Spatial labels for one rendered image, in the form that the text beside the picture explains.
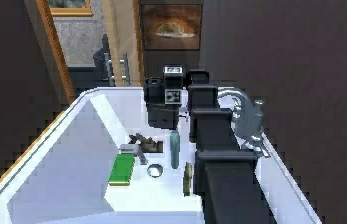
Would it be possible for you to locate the teal slim bottle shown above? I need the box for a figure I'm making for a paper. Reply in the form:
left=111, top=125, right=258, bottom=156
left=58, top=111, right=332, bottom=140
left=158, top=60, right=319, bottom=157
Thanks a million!
left=169, top=130, right=181, bottom=170

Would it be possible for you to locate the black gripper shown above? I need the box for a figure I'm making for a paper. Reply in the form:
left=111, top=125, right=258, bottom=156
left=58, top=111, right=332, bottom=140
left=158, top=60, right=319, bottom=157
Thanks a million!
left=143, top=76, right=181, bottom=131

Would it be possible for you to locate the pale wooden door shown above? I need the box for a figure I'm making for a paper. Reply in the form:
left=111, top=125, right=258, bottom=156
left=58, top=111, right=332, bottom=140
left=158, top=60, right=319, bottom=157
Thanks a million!
left=100, top=0, right=143, bottom=88

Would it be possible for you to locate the dark brown lumpy object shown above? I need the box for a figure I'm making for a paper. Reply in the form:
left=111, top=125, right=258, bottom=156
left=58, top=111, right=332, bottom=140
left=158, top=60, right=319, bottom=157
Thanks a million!
left=128, top=133, right=165, bottom=154

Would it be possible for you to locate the chrome faucet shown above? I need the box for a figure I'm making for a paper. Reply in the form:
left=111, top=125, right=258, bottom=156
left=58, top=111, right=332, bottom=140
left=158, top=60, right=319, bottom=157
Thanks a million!
left=216, top=86, right=273, bottom=158

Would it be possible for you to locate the white sink basin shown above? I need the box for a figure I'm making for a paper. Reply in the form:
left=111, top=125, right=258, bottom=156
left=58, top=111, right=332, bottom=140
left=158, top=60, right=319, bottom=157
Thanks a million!
left=0, top=86, right=323, bottom=224

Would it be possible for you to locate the dark framed brown picture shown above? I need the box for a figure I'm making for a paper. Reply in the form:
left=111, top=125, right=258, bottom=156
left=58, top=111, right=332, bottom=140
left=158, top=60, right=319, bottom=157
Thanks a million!
left=139, top=3, right=204, bottom=51

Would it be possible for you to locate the wooden framed picture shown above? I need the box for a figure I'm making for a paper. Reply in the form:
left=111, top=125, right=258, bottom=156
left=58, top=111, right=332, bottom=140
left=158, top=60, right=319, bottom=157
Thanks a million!
left=46, top=0, right=94, bottom=17

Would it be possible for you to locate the grey bar door handle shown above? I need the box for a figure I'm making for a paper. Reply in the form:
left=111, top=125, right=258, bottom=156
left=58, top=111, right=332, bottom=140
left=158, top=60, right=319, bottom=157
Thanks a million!
left=119, top=52, right=132, bottom=87
left=104, top=52, right=116, bottom=87

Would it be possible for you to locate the olive round disc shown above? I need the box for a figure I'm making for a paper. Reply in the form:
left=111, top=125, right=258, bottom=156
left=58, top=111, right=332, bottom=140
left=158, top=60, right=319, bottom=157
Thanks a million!
left=182, top=162, right=195, bottom=197

